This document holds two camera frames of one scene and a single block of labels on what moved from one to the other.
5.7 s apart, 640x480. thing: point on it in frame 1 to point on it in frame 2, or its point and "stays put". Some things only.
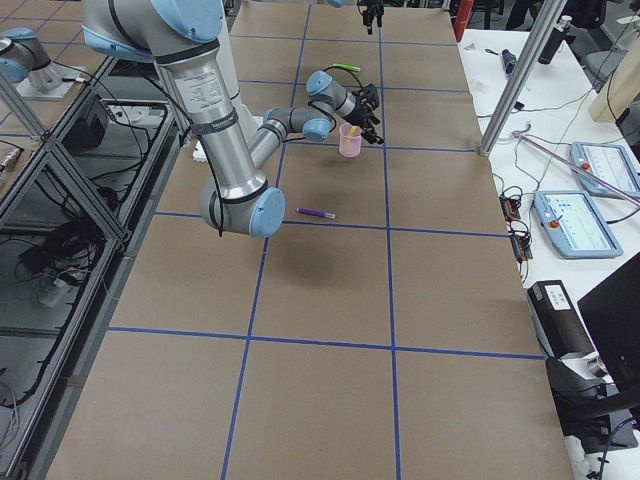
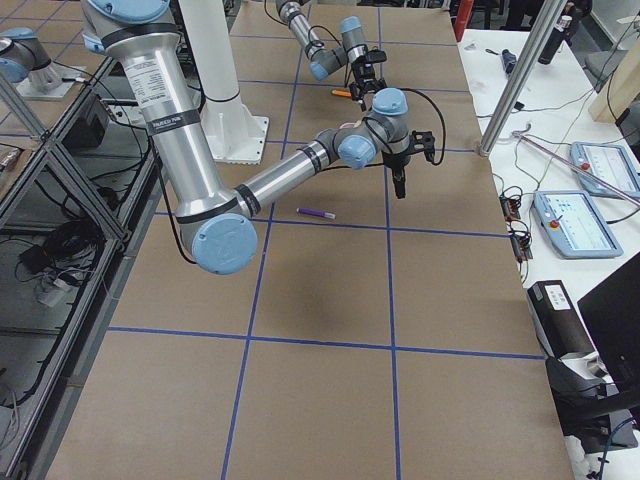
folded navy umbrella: [508, 61] stays put
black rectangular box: [559, 322] stays put
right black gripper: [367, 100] to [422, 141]
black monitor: [612, 313] stays put
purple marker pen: [317, 213] stays put
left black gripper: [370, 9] to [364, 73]
